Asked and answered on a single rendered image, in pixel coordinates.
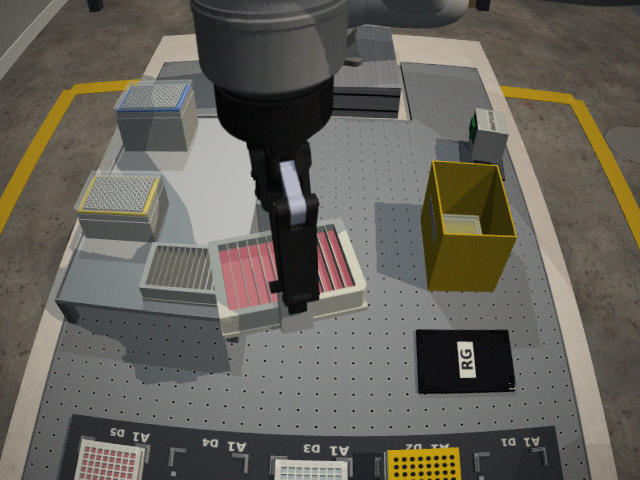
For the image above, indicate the beige well plate with pink wells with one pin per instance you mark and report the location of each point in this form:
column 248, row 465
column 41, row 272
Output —
column 107, row 461

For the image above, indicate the white trough reservoir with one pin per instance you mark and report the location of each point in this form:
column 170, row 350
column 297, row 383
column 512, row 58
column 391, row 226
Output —
column 165, row 292

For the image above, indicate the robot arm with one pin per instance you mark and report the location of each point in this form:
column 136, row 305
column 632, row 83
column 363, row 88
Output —
column 272, row 47

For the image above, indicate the yellow tip rack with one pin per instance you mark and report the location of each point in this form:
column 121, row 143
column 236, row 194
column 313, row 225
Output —
column 421, row 464

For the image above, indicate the yellow open-top box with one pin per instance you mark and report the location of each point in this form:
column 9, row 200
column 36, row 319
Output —
column 466, row 262

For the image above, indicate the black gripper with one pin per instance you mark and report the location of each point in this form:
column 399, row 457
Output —
column 278, row 127

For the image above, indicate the grey flat table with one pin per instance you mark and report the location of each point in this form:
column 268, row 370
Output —
column 211, row 197

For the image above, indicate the black flat rectangular pad with rg label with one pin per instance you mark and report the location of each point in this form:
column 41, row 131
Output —
column 464, row 361

